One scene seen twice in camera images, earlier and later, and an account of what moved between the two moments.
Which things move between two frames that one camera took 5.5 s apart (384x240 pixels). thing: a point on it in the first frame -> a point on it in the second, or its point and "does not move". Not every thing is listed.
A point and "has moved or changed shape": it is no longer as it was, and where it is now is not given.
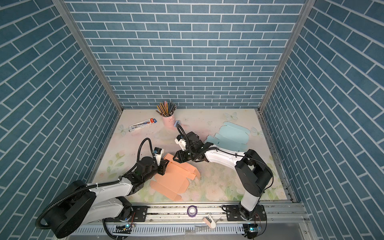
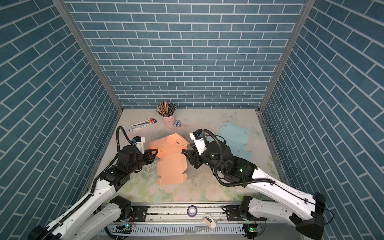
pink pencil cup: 169,121 does not move
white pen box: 142,124 does not move
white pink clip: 209,221 does not move
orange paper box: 174,180 has moved or changed shape
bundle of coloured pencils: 166,108 does not move
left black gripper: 163,167 -> 150,158
